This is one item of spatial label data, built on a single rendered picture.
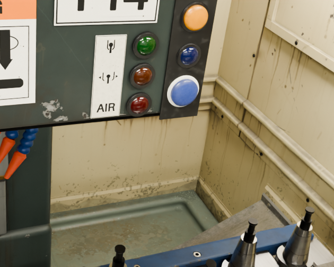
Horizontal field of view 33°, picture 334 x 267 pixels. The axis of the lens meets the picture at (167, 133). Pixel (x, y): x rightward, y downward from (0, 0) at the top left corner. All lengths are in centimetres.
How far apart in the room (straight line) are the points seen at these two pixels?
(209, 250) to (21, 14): 60
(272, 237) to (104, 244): 98
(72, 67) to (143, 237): 148
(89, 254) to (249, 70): 78
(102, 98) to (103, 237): 142
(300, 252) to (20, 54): 63
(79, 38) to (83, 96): 6
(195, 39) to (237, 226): 121
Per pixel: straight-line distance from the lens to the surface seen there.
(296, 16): 157
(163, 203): 208
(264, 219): 173
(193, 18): 55
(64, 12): 51
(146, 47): 54
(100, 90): 55
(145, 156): 198
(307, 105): 156
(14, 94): 53
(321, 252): 106
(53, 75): 53
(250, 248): 91
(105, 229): 198
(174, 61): 56
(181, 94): 58
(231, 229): 172
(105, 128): 185
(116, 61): 54
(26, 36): 51
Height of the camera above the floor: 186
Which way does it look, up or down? 30 degrees down
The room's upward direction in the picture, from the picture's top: 8 degrees clockwise
